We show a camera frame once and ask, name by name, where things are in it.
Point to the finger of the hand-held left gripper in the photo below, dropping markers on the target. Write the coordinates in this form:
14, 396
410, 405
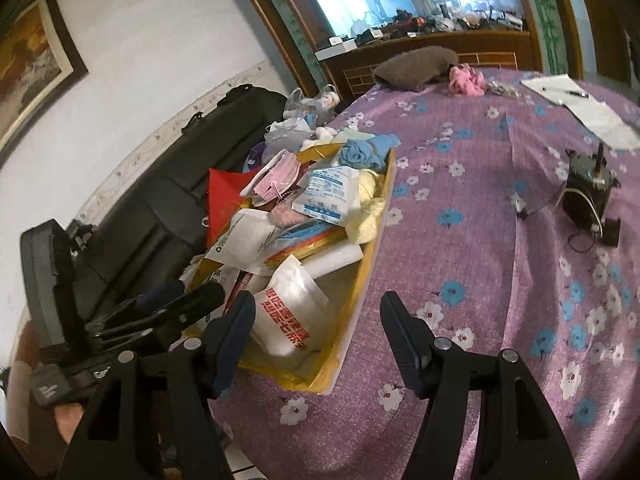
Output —
200, 299
160, 296

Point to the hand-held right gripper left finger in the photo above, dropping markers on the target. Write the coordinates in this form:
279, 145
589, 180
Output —
232, 340

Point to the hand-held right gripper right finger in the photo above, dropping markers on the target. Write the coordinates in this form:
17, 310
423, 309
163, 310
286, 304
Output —
400, 345

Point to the yellow box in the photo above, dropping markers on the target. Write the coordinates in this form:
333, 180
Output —
345, 320

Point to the white red print glove packet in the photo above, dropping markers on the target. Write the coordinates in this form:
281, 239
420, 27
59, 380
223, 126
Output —
290, 310

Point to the white clear plastic packet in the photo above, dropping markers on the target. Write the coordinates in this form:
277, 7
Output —
240, 240

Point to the yellow towel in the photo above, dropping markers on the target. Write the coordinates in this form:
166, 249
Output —
367, 220

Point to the blue white printed packet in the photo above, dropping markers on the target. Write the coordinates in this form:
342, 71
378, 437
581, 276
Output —
325, 192

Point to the blue cloth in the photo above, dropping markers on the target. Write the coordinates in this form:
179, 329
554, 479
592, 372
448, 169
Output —
357, 155

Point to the red bag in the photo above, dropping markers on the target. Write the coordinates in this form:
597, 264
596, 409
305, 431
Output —
222, 195

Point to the white foam sheet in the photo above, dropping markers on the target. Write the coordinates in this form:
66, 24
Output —
335, 260

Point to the black bag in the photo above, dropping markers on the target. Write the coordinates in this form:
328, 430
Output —
165, 185

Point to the rainbow striped pouch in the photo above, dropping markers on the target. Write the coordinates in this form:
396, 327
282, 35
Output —
305, 240

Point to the pink face masks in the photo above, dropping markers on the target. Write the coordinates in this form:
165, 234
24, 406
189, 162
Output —
280, 172

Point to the white plastic bag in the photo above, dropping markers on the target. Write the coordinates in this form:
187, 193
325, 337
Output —
287, 132

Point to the white gloves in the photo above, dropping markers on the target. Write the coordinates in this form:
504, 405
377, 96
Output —
320, 135

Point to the light green cloth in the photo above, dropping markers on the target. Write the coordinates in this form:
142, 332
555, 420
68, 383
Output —
352, 137

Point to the clear plastic bag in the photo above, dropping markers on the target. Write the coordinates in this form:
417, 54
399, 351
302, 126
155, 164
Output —
310, 105

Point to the black electric motor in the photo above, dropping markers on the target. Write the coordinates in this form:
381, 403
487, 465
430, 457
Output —
585, 195

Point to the black adapter block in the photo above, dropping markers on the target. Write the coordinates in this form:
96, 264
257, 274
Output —
612, 232

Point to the pink cloth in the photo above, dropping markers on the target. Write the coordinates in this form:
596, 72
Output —
467, 80

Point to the small clear bag of parts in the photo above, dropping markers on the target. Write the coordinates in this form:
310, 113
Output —
502, 87

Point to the brown knit hat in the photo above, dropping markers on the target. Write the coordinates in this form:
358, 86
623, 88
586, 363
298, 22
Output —
415, 67

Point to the black pen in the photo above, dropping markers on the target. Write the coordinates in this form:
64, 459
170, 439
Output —
565, 91

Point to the large white paper sheet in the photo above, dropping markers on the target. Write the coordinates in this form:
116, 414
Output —
605, 122

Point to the wooden cabinet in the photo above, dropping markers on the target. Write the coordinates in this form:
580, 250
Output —
450, 45

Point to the white paper sheet with pen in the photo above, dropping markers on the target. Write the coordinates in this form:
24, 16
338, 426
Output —
555, 82

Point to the pile of assorted clutter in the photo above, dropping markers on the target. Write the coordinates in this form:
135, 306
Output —
425, 22

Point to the framed wall picture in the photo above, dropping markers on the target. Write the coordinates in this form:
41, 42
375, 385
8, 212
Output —
35, 70

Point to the bamboo painted wall panel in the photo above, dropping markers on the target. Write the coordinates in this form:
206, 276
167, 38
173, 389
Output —
542, 10

